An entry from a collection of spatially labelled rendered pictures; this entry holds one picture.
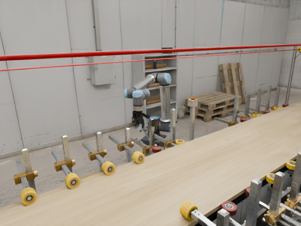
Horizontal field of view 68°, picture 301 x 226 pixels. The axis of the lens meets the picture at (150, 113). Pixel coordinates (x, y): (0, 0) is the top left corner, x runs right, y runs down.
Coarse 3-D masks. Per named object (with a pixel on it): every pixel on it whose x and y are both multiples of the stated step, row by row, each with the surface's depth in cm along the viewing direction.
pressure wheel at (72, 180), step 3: (69, 174) 142; (72, 174) 142; (75, 174) 144; (66, 177) 142; (69, 177) 140; (72, 177) 139; (75, 177) 140; (66, 180) 140; (69, 180) 139; (72, 180) 140; (75, 180) 141; (78, 180) 142; (66, 183) 140; (69, 183) 139; (72, 183) 140; (75, 183) 142; (78, 183) 143; (69, 186) 140; (72, 186) 141; (75, 186) 142
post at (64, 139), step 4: (64, 136) 155; (64, 140) 156; (64, 144) 156; (68, 144) 158; (64, 148) 157; (68, 148) 158; (64, 152) 158; (68, 152) 159; (64, 156) 159; (68, 156) 160; (64, 160) 162; (68, 160) 160; (68, 168) 162; (72, 172) 164
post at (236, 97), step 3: (237, 96) 265; (234, 99) 268; (237, 99) 266; (234, 102) 269; (237, 102) 268; (234, 105) 270; (237, 105) 269; (234, 108) 271; (237, 108) 271; (234, 111) 272; (234, 114) 272; (234, 117) 273; (234, 120) 274
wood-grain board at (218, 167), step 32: (256, 128) 233; (288, 128) 231; (160, 160) 173; (192, 160) 172; (224, 160) 171; (256, 160) 170; (288, 160) 169; (64, 192) 138; (96, 192) 137; (128, 192) 136; (160, 192) 136; (192, 192) 135; (224, 192) 135; (0, 224) 114; (32, 224) 114; (64, 224) 113; (96, 224) 113; (128, 224) 112; (160, 224) 112; (192, 224) 113
